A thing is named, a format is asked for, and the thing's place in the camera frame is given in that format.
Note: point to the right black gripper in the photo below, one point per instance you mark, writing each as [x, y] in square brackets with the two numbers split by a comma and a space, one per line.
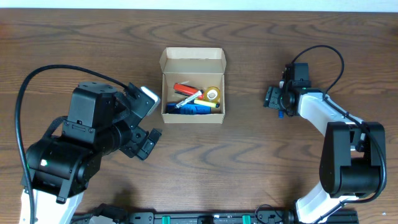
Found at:
[271, 98]

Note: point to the blue whiteboard marker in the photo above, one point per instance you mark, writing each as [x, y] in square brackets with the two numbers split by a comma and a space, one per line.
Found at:
[280, 114]

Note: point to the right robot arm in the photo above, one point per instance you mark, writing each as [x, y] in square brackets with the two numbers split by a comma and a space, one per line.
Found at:
[353, 163]

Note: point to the yellow tape roll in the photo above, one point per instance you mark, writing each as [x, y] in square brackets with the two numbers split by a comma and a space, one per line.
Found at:
[212, 94]

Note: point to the black whiteboard marker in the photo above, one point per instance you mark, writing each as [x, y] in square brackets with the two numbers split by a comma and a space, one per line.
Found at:
[187, 100]

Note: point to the blue plastic holder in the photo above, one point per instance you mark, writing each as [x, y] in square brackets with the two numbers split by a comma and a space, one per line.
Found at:
[188, 109]

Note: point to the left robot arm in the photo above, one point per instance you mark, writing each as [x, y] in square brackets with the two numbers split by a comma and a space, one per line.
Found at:
[101, 120]

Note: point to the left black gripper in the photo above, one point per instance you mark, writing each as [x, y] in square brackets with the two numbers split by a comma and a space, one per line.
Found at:
[131, 145]

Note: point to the yellow highlighter pen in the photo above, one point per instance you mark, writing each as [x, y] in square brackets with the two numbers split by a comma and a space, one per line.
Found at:
[206, 103]

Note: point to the open cardboard box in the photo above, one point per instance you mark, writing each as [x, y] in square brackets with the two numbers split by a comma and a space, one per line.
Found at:
[197, 67]

